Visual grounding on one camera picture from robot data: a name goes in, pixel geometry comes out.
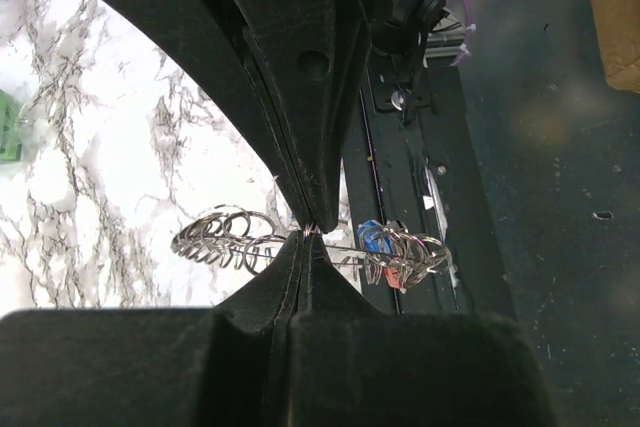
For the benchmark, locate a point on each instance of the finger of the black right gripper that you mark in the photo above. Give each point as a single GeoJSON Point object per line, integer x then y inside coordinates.
{"type": "Point", "coordinates": [304, 60]}
{"type": "Point", "coordinates": [197, 35]}

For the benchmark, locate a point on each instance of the blue green small box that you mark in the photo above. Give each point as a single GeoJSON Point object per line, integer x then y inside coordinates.
{"type": "Point", "coordinates": [11, 144]}

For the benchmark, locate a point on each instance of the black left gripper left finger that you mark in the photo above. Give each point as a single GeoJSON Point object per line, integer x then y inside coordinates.
{"type": "Point", "coordinates": [221, 366]}

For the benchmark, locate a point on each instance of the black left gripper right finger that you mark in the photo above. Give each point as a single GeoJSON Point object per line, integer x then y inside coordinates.
{"type": "Point", "coordinates": [350, 365]}

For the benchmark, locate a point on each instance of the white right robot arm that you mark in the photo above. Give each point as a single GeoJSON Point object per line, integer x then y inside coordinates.
{"type": "Point", "coordinates": [286, 73]}

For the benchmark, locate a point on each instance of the brown cardboard box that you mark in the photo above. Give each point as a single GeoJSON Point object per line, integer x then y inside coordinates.
{"type": "Point", "coordinates": [617, 29]}

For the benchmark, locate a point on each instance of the red key tag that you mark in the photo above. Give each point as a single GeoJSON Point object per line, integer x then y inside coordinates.
{"type": "Point", "coordinates": [393, 279]}

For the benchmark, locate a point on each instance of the metal disc with key rings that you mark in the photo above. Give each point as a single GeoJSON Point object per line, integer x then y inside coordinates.
{"type": "Point", "coordinates": [234, 237]}

